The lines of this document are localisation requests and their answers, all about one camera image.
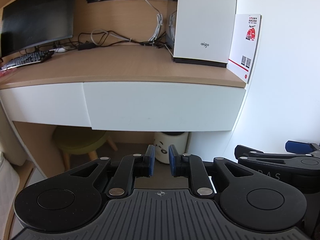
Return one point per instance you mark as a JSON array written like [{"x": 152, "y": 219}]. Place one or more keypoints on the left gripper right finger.
[{"x": 191, "y": 167}]

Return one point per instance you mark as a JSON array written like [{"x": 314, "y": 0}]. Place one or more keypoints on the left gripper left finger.
[{"x": 131, "y": 167}]

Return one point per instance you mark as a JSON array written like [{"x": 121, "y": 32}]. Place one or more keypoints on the white panda trash bin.
[{"x": 162, "y": 141}]

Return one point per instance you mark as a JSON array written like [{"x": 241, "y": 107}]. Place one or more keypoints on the green wooden stool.
[{"x": 80, "y": 140}]

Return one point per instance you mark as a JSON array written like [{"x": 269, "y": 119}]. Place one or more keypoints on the white aigo computer case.
[{"x": 201, "y": 31}]

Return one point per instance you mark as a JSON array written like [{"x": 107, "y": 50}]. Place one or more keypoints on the white red cardboard box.
[{"x": 244, "y": 45}]

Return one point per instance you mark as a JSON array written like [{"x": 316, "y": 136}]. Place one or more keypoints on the black keyboard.
[{"x": 28, "y": 59}]

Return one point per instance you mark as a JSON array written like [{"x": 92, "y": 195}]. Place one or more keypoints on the black computer monitor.
[{"x": 29, "y": 23}]

